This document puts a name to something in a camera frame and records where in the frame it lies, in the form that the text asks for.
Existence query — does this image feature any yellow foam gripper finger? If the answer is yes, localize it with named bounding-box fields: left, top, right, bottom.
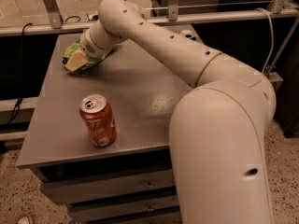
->
left=64, top=49, right=88, bottom=72

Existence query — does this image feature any green rice chip bag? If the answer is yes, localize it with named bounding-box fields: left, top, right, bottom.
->
left=63, top=30, right=113, bottom=73

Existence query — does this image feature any metal guard rail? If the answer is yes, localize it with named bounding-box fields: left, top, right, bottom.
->
left=0, top=0, right=299, bottom=37

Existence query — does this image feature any black cable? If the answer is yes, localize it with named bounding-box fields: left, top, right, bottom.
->
left=5, top=22, right=34, bottom=127

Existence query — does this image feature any white shoe tip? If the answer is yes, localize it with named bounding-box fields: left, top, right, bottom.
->
left=16, top=215, right=34, bottom=224

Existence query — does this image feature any orange soda can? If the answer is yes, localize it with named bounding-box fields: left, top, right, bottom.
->
left=79, top=94, right=116, bottom=147

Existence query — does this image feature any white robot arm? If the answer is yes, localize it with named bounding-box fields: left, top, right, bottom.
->
left=64, top=0, right=276, bottom=224

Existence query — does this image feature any grey drawer cabinet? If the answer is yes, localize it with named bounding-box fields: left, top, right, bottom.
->
left=17, top=35, right=190, bottom=224

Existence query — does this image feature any white cable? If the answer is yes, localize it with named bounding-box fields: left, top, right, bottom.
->
left=255, top=7, right=275, bottom=75

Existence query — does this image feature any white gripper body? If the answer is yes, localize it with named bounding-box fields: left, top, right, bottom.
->
left=80, top=21, right=108, bottom=58

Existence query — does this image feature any blue Pepsi can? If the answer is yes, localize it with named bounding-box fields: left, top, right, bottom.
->
left=179, top=30, right=196, bottom=40

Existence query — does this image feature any white power strip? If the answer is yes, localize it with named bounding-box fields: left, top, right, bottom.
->
left=86, top=13, right=99, bottom=21

